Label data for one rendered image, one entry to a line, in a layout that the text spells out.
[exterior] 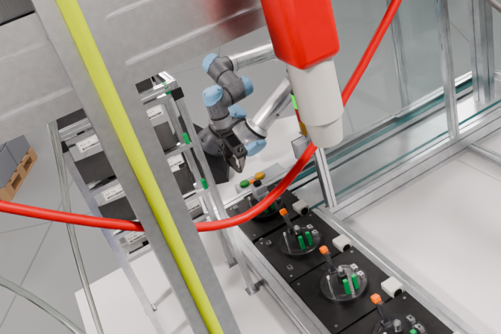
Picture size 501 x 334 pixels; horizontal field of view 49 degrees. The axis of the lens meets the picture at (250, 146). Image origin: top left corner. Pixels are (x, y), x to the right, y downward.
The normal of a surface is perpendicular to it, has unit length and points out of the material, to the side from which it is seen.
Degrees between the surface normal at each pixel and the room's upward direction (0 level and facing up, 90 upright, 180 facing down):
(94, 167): 65
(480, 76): 90
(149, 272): 0
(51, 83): 90
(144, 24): 90
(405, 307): 0
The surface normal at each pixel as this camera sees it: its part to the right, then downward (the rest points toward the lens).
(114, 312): -0.27, -0.82
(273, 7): -0.86, 0.44
